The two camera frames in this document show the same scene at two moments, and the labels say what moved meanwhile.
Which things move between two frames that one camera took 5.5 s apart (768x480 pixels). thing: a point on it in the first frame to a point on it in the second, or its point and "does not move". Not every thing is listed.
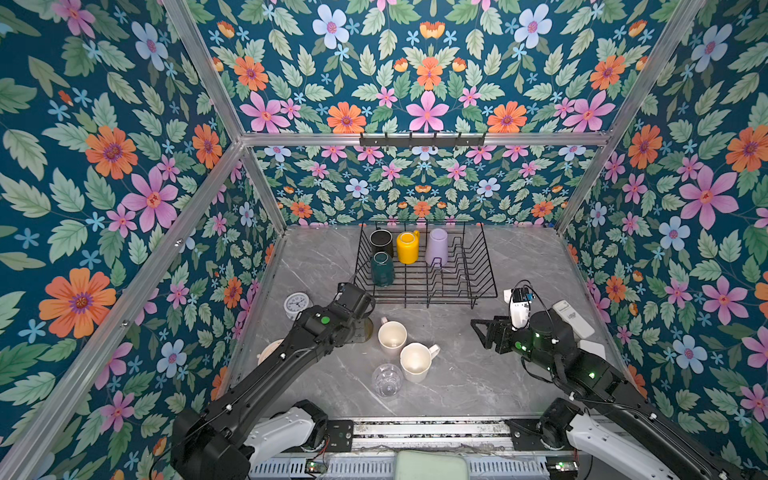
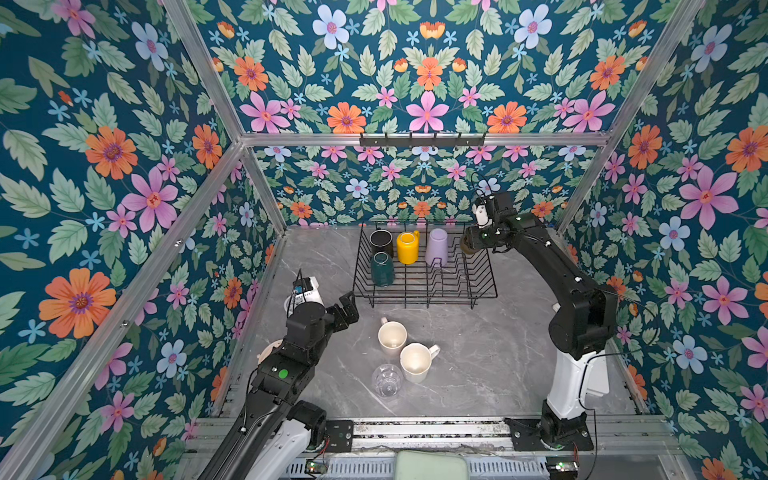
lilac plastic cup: [437, 246] does not move
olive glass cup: [368, 329] to [464, 246]
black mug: [381, 240] does not move
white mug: [392, 336] does not move
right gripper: [494, 327] to [473, 234]
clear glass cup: [387, 379] does not move
